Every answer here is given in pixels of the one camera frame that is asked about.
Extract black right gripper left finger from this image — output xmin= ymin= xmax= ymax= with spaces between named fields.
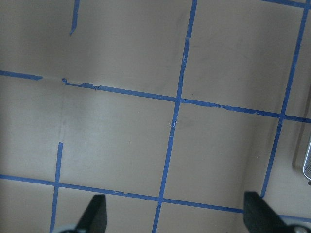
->
xmin=77 ymin=194 xmax=107 ymax=233

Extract wire mesh shelf rack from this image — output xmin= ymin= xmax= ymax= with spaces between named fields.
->
xmin=302 ymin=139 xmax=311 ymax=181

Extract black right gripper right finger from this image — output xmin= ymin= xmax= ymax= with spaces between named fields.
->
xmin=243 ymin=191 xmax=299 ymax=233

